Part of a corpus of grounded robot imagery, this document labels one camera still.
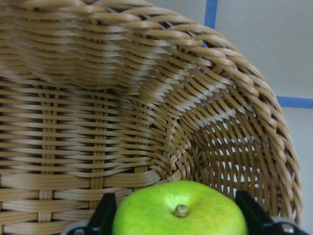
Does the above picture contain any green apple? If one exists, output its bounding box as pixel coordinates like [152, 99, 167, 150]
[112, 181, 249, 235]

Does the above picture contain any wicker basket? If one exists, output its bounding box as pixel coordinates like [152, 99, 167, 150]
[0, 0, 303, 235]

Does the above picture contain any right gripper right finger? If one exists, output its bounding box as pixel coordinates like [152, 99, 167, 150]
[235, 190, 308, 235]

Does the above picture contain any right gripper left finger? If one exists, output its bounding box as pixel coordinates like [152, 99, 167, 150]
[61, 193, 116, 235]

